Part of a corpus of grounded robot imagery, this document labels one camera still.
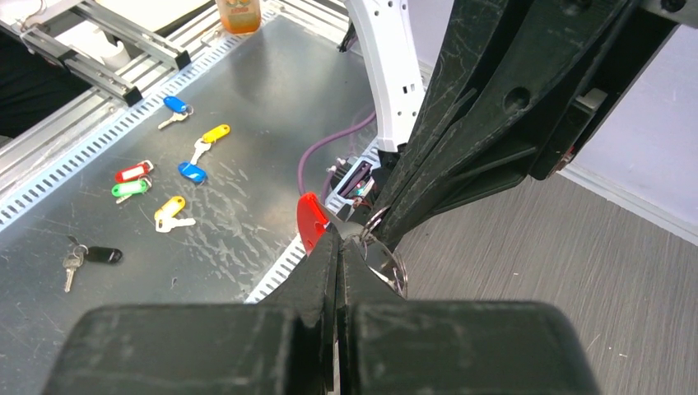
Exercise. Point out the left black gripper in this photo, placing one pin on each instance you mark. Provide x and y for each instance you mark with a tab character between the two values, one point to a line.
506	67

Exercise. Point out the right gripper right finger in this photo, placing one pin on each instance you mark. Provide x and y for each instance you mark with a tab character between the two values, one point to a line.
389	345

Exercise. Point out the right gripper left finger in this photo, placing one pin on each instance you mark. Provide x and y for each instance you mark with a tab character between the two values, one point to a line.
280	345

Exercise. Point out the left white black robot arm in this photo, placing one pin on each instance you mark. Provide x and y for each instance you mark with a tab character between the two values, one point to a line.
385	36

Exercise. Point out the key with yellow tag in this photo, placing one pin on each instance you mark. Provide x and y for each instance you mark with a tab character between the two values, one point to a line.
165	217

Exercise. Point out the green tag key on floor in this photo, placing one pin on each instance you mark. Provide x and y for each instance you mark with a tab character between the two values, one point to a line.
124	191

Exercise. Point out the red tag key on floor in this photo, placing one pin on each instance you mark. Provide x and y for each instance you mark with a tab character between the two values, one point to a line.
134	172

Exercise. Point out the key with black fob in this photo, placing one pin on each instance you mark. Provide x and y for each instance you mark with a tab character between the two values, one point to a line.
82	253

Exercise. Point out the blue tag key on floor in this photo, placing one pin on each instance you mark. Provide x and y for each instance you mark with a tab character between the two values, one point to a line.
180	111

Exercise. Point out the orange bottle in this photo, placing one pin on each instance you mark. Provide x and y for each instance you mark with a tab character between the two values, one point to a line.
240	17

